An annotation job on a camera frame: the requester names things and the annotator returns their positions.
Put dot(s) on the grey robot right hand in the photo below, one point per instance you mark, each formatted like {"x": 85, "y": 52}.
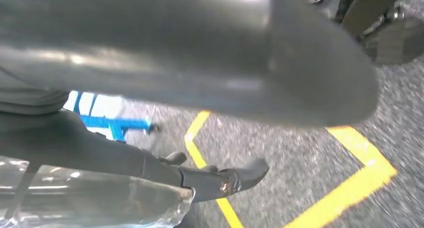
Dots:
{"x": 198, "y": 47}

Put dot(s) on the blue metal shelf rack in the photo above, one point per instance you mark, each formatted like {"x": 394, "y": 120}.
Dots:
{"x": 112, "y": 123}

